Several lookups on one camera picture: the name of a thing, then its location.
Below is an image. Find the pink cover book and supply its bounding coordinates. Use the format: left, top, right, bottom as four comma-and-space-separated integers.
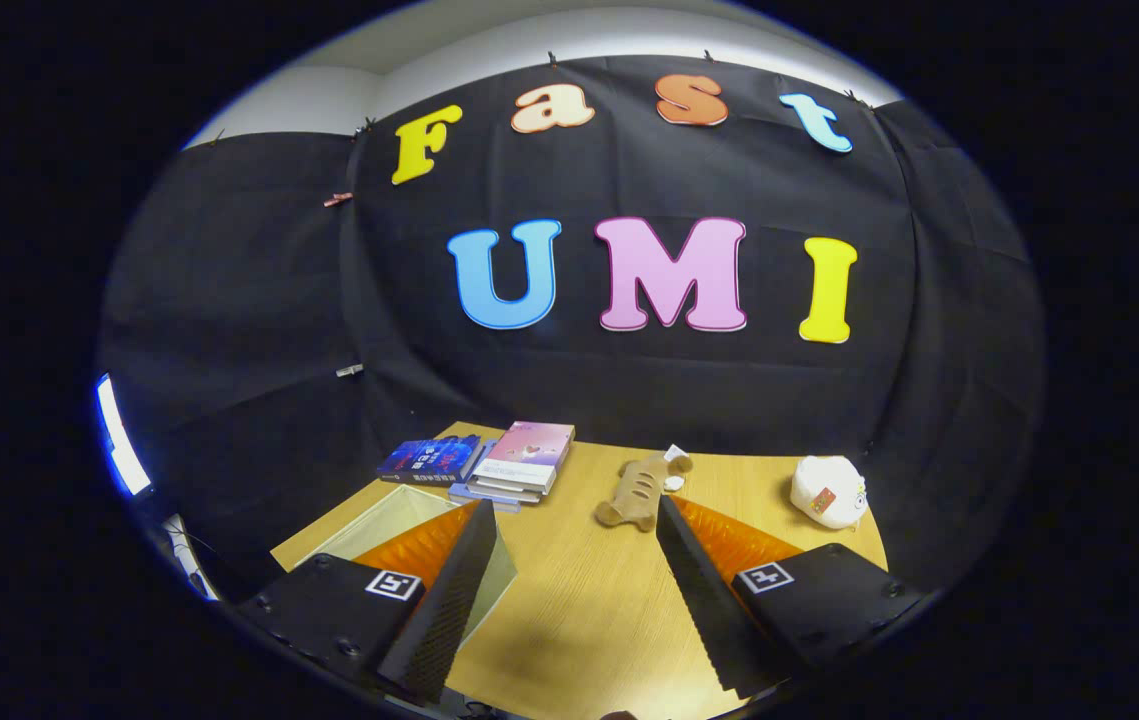
471, 419, 577, 487

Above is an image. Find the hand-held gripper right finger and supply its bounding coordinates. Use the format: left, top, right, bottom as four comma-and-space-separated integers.
654, 493, 931, 702

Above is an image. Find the dark blue book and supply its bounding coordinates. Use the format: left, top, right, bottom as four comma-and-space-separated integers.
376, 434, 484, 487

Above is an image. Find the green fabric storage box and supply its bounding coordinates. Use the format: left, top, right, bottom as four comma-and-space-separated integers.
303, 484, 520, 651

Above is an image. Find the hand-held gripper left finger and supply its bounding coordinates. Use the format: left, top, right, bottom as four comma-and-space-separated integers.
234, 497, 501, 706

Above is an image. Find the pale blue book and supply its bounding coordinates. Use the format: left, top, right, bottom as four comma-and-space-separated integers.
448, 482, 523, 515

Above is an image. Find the white plush toy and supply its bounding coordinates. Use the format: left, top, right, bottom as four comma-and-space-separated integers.
790, 454, 869, 532

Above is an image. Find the white paperback book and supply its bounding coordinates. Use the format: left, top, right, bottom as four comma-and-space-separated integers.
468, 469, 559, 502

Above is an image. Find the brown plush toy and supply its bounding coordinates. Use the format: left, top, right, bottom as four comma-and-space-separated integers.
593, 449, 696, 534

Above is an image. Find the computer monitor screen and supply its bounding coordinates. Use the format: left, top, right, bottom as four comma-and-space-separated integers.
93, 372, 153, 499

